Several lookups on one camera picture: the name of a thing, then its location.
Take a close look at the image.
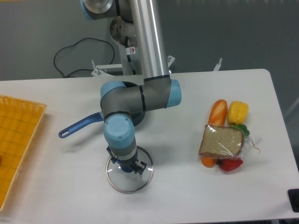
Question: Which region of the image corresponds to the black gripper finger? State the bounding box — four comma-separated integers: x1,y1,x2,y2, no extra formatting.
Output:
133,161,147,177

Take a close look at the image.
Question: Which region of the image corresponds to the yellow plastic basket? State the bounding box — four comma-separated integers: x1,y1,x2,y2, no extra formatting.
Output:
0,95,47,211

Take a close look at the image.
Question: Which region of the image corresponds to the white table leg bracket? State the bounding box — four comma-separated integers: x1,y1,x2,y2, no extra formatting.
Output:
213,58,222,71

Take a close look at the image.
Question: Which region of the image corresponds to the black object at table corner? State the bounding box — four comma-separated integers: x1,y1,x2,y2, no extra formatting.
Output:
287,189,299,213

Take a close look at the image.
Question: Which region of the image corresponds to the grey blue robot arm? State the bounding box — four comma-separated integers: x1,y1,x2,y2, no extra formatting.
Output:
80,0,181,174

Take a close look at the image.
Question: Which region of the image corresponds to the orange toy carrot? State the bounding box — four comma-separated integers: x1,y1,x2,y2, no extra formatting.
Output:
201,157,216,168

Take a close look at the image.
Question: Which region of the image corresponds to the green toy pepper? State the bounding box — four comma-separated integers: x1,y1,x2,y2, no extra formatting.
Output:
233,124,250,137

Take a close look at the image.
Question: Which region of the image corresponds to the orange toy baguette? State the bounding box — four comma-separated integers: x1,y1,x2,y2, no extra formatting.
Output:
208,99,228,126

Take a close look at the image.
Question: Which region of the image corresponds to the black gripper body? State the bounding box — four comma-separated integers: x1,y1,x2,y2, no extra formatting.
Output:
106,147,139,170

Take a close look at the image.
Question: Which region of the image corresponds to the yellow toy bell pepper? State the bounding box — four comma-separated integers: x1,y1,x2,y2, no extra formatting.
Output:
227,101,249,125

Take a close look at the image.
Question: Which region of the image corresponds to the black floor cable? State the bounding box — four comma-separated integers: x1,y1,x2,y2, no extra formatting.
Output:
53,37,117,78

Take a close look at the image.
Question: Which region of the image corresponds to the dark blue saucepan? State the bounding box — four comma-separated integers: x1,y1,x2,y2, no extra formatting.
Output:
58,81,145,138

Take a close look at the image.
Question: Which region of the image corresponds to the glass lid blue knob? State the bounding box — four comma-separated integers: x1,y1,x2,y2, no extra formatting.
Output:
106,146,154,194

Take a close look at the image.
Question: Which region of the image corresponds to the red toy bell pepper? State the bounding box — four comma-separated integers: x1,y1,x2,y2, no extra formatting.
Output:
216,158,243,172

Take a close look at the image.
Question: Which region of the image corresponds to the bagged bread slice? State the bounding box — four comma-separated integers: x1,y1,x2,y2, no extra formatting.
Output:
199,125,263,159

